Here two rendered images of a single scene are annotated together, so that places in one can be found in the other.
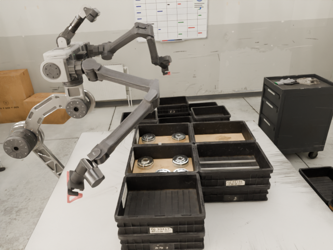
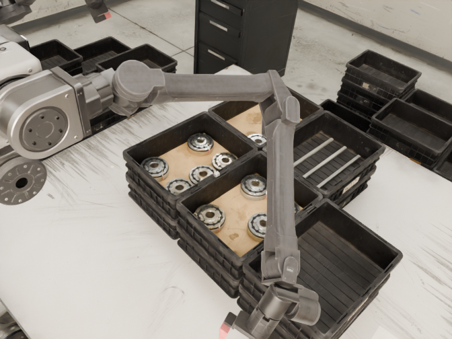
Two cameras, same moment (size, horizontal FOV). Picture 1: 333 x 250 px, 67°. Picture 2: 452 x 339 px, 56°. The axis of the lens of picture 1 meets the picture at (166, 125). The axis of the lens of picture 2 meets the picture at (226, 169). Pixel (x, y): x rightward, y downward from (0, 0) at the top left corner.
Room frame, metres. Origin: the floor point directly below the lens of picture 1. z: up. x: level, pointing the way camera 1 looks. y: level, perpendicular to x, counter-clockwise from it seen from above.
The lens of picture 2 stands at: (0.71, 0.80, 1.95)
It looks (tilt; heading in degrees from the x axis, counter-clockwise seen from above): 44 degrees down; 310
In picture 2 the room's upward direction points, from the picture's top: 6 degrees clockwise
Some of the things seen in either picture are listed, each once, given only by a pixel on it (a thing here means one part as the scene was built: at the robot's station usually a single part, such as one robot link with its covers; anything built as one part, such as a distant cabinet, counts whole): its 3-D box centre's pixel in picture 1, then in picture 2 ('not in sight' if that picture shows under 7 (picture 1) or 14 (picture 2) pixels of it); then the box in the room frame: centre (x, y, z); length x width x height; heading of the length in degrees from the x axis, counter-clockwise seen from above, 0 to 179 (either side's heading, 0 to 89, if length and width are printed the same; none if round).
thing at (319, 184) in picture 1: (325, 192); (337, 135); (1.58, -1.29, 0.26); 0.40 x 0.30 x 0.23; 2
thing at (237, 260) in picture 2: (161, 159); (251, 201); (1.23, 0.04, 0.92); 0.40 x 0.30 x 0.02; 88
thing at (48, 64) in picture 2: (172, 116); (47, 90); (2.99, -0.08, 0.37); 0.40 x 0.30 x 0.45; 92
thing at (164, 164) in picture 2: (148, 137); (154, 166); (1.61, 0.14, 0.86); 0.10 x 0.10 x 0.01
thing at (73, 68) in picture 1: (75, 68); (85, 96); (1.36, 0.47, 1.45); 0.09 x 0.08 x 0.12; 2
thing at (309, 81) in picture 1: (307, 80); not in sight; (2.64, -1.57, 0.88); 0.29 x 0.22 x 0.03; 92
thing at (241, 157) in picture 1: (229, 163); (321, 159); (1.22, -0.36, 0.87); 0.40 x 0.30 x 0.11; 88
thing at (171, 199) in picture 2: (162, 134); (191, 153); (1.53, 0.03, 0.92); 0.40 x 0.30 x 0.02; 88
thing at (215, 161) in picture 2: not in sight; (225, 161); (1.46, -0.08, 0.86); 0.10 x 0.10 x 0.01
